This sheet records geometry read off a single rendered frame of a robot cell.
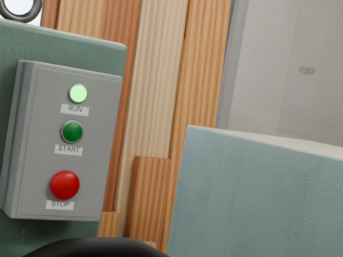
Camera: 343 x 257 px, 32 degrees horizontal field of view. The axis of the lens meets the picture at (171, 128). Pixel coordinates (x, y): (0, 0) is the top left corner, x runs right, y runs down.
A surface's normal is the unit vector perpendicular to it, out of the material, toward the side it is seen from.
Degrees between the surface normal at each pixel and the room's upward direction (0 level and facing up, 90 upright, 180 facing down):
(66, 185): 90
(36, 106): 90
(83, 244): 52
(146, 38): 86
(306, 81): 90
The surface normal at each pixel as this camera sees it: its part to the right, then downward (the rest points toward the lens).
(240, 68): 0.61, 0.15
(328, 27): -0.78, -0.10
